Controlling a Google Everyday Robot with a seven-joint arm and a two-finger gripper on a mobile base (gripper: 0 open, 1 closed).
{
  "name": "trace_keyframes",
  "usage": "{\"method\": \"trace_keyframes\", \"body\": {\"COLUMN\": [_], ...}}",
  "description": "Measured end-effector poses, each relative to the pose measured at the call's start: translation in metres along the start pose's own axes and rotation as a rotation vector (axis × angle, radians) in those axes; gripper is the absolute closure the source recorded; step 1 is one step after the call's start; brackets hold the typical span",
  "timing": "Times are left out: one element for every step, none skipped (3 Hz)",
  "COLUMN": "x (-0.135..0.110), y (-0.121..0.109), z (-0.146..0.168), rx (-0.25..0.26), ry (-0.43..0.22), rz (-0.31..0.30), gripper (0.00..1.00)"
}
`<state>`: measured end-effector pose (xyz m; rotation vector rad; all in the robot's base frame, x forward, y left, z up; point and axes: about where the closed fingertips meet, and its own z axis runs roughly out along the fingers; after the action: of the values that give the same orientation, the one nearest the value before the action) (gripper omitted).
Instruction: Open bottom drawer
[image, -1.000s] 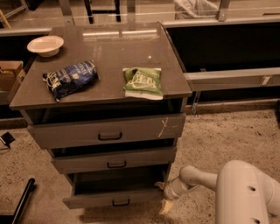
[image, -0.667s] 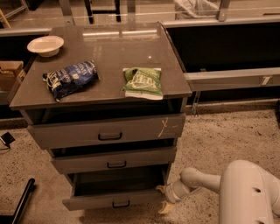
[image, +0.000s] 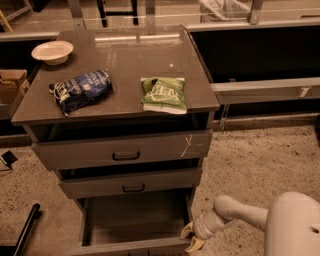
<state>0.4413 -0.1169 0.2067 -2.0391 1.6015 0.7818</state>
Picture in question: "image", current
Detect white bowl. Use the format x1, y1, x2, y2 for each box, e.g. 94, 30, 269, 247
31, 41, 74, 66

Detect blue chip bag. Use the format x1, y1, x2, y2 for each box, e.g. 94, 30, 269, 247
49, 69, 112, 116

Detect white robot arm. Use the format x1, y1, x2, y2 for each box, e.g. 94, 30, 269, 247
180, 192, 320, 256

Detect black bar on floor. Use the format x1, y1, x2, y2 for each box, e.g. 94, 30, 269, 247
0, 203, 40, 256

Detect grey metal rail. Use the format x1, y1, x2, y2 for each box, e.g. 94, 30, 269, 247
211, 77, 320, 105

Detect grey drawer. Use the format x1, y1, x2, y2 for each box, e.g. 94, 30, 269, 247
68, 188, 193, 256
32, 130, 212, 170
59, 168, 202, 199

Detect grey top drawer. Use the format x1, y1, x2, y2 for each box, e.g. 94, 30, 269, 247
32, 130, 212, 170

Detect green chip bag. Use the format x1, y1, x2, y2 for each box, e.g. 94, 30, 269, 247
140, 77, 187, 115

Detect small black floor device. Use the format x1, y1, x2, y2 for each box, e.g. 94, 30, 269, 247
0, 150, 18, 171

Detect grey middle drawer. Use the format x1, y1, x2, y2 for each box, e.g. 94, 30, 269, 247
59, 168, 202, 199

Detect cardboard box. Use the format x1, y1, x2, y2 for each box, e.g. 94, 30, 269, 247
0, 69, 30, 104

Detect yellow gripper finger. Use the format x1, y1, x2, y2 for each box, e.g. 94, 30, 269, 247
185, 236, 205, 253
180, 222, 194, 239

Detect black chair legs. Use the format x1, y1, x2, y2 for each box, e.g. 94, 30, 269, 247
96, 0, 139, 27

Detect clear plastic bag bin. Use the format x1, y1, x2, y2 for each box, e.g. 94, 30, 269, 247
199, 0, 250, 22

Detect grey drawer cabinet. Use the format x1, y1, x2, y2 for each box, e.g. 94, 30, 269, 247
11, 25, 221, 214

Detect grey bottom drawer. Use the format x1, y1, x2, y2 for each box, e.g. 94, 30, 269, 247
68, 188, 193, 256

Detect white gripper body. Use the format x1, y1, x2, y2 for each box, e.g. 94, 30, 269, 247
193, 210, 220, 240

